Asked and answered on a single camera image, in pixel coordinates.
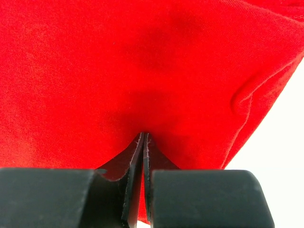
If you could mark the red t shirt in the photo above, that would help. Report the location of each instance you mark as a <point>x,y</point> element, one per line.
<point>80,79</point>

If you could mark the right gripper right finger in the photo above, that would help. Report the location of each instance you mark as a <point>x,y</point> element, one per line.
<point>177,198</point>

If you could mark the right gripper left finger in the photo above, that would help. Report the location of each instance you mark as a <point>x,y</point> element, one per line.
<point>106,197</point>

